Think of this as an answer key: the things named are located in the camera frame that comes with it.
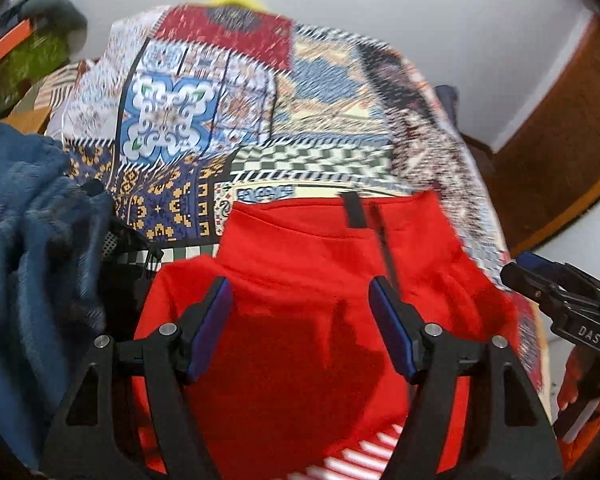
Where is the folded blue denim garment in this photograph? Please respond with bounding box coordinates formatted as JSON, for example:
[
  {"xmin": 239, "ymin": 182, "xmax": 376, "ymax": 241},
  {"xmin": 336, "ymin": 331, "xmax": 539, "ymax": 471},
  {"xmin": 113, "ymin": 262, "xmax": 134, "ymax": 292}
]
[{"xmin": 0, "ymin": 122, "xmax": 112, "ymax": 468}]

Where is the grey pillow on pile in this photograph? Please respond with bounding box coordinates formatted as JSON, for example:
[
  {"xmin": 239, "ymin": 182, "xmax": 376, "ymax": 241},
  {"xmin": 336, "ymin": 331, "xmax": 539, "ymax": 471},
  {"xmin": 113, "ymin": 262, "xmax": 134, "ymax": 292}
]
[{"xmin": 18, "ymin": 0, "xmax": 87, "ymax": 32}]

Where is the black patterned folded garment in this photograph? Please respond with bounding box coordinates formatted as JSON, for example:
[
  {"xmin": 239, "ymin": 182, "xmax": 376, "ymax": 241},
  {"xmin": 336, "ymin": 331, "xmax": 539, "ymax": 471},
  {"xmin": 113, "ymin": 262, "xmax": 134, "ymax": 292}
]
[{"xmin": 82, "ymin": 179, "xmax": 164, "ymax": 340}]

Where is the orange box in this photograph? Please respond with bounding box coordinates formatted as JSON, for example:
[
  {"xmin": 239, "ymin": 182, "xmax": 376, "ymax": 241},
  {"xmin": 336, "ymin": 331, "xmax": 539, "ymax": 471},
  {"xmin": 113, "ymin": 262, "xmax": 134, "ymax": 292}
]
[{"xmin": 0, "ymin": 20, "xmax": 34, "ymax": 61}]

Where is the brown wooden door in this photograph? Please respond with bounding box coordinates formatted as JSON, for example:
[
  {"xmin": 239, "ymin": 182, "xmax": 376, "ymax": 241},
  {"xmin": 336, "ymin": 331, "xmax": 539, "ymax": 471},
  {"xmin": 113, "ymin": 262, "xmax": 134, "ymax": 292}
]
[{"xmin": 465, "ymin": 16, "xmax": 600, "ymax": 255}]

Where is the orange gloved right hand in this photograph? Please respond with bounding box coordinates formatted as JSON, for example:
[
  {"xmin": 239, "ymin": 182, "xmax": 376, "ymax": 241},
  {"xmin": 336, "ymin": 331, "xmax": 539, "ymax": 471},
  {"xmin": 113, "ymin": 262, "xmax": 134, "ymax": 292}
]
[{"xmin": 555, "ymin": 343, "xmax": 600, "ymax": 470}]

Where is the white heart wardrobe door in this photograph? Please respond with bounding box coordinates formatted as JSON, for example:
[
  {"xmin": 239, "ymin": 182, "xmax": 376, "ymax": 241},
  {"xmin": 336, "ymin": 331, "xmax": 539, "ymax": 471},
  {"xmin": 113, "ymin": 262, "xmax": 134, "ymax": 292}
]
[{"xmin": 535, "ymin": 200, "xmax": 600, "ymax": 420}]

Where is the patchwork patterned bedspread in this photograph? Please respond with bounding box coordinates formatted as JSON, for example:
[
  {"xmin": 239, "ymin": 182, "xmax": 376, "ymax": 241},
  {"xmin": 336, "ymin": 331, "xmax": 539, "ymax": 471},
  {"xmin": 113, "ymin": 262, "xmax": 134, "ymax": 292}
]
[{"xmin": 44, "ymin": 3, "xmax": 544, "ymax": 480}]

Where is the grey blue bag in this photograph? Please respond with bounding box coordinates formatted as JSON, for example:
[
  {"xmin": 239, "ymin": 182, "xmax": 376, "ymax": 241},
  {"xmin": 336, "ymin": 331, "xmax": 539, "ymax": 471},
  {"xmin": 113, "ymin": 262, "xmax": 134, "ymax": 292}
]
[{"xmin": 434, "ymin": 84, "xmax": 458, "ymax": 127}]

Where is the green patterned cloth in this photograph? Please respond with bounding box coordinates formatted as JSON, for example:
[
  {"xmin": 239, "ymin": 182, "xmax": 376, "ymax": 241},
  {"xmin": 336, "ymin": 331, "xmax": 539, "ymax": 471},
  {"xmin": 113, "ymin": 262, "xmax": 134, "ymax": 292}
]
[{"xmin": 0, "ymin": 29, "xmax": 69, "ymax": 118}]

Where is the red zip jacket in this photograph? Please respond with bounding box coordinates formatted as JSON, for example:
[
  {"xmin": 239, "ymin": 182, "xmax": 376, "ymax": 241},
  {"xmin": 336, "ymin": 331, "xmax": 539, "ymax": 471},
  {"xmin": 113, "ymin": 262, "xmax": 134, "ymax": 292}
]
[{"xmin": 136, "ymin": 192, "xmax": 518, "ymax": 479}]

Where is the yellow bed rail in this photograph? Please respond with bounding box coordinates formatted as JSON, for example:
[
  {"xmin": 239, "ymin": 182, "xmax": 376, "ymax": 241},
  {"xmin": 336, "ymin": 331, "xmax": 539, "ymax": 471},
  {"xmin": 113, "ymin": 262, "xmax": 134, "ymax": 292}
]
[{"xmin": 207, "ymin": 0, "xmax": 266, "ymax": 12}]

